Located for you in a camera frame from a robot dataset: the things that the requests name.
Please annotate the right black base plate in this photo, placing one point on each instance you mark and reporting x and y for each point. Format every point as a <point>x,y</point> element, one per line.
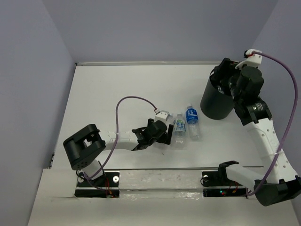
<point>214,186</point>

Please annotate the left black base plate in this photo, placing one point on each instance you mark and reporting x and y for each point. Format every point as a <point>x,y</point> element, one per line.
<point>107,186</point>

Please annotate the black cylindrical bin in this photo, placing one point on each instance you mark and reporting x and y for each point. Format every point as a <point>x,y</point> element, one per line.
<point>216,104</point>

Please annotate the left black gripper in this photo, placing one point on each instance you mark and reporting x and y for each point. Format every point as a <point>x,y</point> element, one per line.
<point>165,138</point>

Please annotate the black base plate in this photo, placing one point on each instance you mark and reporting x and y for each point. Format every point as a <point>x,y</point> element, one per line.
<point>214,186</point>
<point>107,186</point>

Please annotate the blue label bottle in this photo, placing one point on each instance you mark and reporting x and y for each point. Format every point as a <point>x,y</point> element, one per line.
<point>192,122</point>

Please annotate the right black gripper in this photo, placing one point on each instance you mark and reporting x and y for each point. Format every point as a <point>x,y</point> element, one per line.
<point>227,66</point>

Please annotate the green white label bottle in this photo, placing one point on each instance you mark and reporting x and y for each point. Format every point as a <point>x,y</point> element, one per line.
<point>179,132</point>

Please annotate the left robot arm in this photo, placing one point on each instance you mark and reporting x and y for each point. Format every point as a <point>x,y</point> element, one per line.
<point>84,147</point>

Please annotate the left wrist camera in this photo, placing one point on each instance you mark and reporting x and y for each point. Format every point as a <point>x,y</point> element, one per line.
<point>161,115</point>

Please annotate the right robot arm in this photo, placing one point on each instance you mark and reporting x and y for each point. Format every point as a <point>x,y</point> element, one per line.
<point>281,182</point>

